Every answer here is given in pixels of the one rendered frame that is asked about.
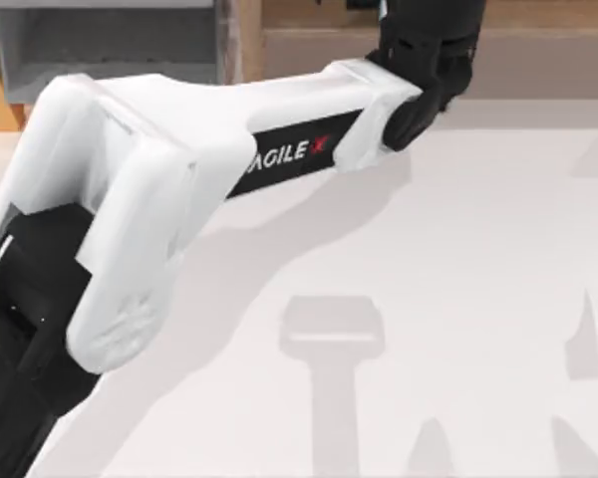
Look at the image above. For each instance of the wooden cupboard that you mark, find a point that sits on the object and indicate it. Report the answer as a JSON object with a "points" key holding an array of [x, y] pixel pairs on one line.
{"points": [[304, 12]]}

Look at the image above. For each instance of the grey cabinet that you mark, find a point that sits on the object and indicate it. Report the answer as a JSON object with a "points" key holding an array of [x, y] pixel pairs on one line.
{"points": [[109, 45]]}

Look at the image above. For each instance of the pale wooden drawer front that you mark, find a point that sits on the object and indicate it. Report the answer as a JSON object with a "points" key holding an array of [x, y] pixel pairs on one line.
{"points": [[538, 62]]}

